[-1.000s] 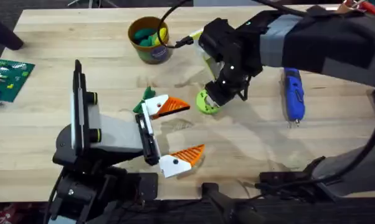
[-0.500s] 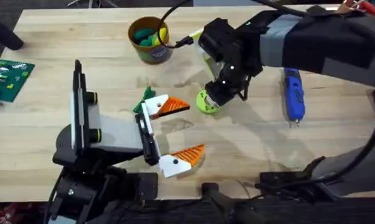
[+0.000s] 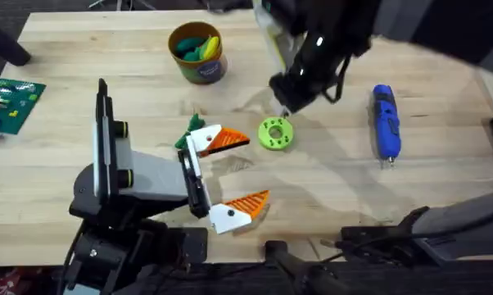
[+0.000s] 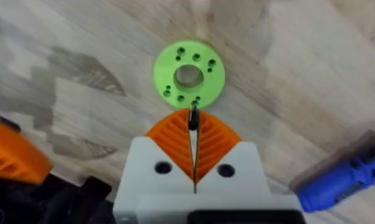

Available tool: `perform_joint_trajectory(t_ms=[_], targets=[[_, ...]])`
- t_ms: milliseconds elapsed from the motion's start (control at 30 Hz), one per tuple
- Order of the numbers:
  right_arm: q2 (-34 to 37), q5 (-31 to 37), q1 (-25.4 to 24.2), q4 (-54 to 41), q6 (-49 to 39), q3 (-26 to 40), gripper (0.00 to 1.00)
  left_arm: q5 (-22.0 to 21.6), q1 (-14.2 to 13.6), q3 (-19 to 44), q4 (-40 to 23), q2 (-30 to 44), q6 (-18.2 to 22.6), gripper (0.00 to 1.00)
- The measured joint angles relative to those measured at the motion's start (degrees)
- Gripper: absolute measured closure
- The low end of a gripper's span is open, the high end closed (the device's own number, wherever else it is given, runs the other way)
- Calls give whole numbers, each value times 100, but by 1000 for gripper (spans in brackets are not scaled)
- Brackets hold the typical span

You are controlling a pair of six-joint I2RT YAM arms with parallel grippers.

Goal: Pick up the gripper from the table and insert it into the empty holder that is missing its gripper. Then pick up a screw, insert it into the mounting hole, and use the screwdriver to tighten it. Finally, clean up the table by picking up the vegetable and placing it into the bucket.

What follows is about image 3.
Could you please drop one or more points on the right wrist upright plate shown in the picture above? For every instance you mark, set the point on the right wrist upright plate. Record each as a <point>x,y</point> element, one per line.
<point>280,45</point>

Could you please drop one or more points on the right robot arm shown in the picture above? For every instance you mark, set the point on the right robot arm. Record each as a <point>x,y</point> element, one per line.
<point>435,24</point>

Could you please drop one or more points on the green toy vegetable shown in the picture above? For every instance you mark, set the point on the green toy vegetable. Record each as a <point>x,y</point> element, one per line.
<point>194,123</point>

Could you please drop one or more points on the green board with blocks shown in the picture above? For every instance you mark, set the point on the green board with blocks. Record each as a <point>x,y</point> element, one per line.
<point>9,106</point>

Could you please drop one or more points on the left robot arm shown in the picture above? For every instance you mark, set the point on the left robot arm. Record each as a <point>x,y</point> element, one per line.
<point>107,250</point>

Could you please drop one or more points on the blue electric screwdriver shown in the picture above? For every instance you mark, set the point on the blue electric screwdriver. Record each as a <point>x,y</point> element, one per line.
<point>386,119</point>

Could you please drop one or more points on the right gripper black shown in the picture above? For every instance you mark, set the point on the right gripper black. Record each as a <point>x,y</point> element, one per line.
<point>308,78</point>

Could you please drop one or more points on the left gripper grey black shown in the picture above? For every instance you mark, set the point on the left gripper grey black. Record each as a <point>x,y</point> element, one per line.
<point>156,180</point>

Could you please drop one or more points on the green disc with holes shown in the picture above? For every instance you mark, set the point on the green disc with holes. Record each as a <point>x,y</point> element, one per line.
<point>276,141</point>

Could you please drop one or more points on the black cylinder object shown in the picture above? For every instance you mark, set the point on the black cylinder object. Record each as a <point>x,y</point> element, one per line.
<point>5,47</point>

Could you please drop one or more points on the left wrist upright black plate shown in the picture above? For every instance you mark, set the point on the left wrist upright black plate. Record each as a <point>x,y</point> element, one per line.
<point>103,143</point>

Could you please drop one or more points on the brown tub with toys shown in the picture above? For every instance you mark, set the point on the brown tub with toys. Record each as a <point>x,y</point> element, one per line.
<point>197,57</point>

